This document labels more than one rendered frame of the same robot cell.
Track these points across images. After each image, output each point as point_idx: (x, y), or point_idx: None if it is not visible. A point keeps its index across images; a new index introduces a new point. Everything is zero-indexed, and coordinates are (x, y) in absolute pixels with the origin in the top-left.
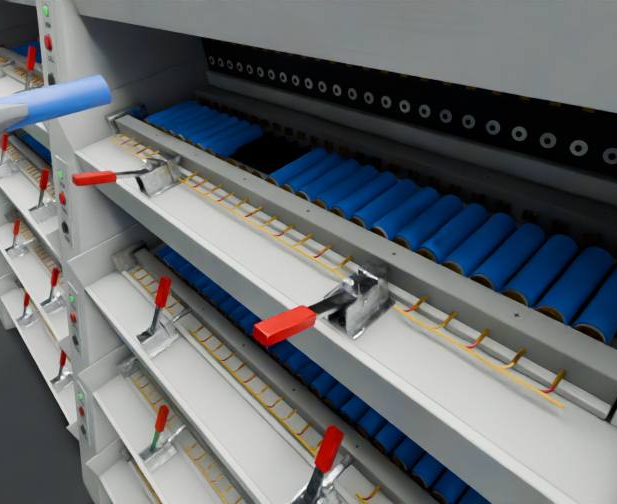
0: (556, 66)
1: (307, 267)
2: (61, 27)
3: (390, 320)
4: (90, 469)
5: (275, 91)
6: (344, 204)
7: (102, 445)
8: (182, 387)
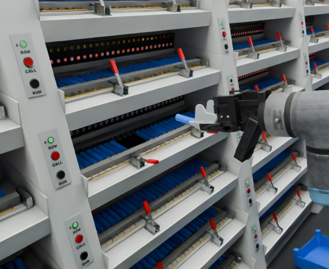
0: (205, 84)
1: (183, 140)
2: (68, 141)
3: None
4: None
5: (99, 130)
6: (168, 129)
7: None
8: (174, 219)
